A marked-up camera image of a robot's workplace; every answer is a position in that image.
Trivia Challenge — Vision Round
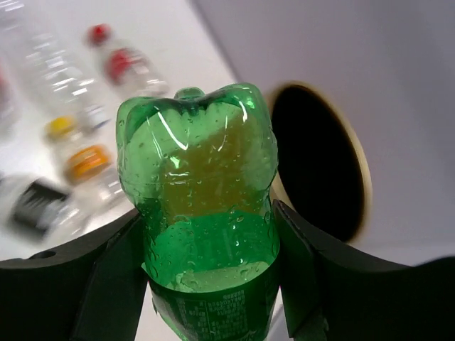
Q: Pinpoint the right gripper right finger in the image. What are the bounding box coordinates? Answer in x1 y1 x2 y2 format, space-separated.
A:
273 200 454 340

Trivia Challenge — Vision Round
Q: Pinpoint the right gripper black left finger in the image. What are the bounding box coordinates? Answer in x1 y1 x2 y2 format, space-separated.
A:
1 210 147 340

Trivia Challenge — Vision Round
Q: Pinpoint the black-cap black-label bottle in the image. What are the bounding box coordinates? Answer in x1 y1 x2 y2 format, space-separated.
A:
1 173 91 245

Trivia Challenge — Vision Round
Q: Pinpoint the small red-label clear bottle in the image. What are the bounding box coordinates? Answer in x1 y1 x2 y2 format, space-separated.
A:
87 23 169 98

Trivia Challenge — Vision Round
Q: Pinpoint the green plastic bottle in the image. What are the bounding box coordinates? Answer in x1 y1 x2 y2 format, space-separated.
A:
116 83 280 340

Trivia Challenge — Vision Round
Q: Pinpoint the yellow-cap orange-label bottle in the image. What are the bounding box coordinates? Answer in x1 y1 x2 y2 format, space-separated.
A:
45 116 124 211

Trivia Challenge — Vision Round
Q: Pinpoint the orange cylindrical bin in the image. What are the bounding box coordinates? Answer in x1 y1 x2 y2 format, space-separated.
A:
267 82 373 242

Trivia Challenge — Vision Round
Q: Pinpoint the large clear unlabelled bottle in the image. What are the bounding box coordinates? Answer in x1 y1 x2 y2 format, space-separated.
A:
1 1 109 132

